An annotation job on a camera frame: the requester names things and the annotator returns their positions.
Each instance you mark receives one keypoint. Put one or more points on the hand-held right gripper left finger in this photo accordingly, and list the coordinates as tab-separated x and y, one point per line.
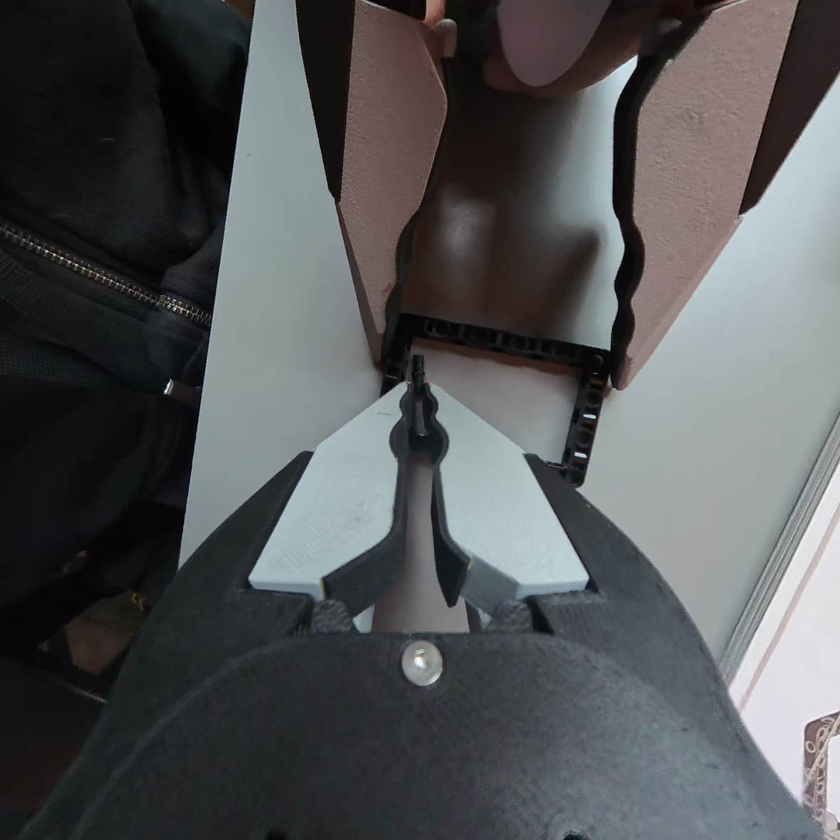
328	518

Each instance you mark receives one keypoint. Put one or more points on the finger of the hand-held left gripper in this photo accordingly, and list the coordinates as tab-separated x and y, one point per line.
394	131
695	164

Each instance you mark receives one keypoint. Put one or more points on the lego instruction booklet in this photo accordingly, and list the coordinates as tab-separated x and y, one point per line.
787	623

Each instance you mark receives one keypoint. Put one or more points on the black rectangular lego frame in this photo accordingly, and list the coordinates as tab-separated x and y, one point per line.
499	342

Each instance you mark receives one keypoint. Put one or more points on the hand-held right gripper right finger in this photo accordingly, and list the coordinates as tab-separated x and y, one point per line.
512	518

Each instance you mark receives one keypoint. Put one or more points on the small black lego pin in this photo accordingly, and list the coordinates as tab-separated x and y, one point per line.
418	371

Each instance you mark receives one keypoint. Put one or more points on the black zippered bag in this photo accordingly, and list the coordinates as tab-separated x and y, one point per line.
98	164

